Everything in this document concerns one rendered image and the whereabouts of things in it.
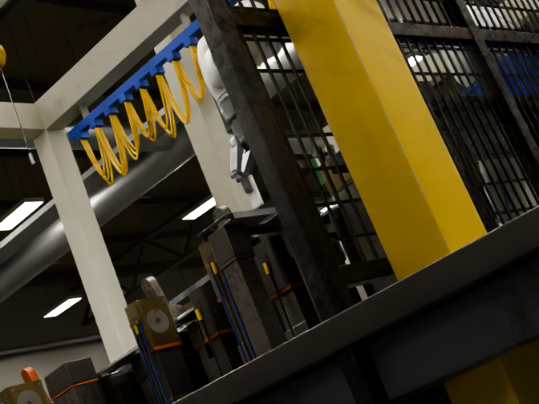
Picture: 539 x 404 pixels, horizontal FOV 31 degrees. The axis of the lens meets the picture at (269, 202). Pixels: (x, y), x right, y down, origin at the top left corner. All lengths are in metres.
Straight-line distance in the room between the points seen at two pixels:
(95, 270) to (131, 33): 1.52
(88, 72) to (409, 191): 5.22
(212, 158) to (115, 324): 4.60
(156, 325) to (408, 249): 1.08
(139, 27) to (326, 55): 4.75
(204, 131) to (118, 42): 4.58
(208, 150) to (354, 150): 9.32
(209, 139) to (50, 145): 4.18
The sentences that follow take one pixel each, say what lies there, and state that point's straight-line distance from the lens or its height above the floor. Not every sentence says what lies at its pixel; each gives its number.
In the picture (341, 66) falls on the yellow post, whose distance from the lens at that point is 1.34.
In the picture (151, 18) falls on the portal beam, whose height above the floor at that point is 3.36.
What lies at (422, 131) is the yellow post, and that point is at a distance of 1.33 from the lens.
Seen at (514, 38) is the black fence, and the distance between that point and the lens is 1.94.
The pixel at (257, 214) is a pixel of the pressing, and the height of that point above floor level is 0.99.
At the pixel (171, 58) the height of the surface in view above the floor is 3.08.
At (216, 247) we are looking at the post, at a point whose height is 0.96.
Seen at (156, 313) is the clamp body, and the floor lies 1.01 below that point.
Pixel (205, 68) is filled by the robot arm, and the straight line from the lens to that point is 2.18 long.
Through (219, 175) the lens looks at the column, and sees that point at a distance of 10.52.
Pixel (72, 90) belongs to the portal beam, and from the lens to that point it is 6.51.
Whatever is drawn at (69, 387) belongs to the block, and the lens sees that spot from 2.57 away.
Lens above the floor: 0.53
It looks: 16 degrees up
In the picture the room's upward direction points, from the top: 22 degrees counter-clockwise
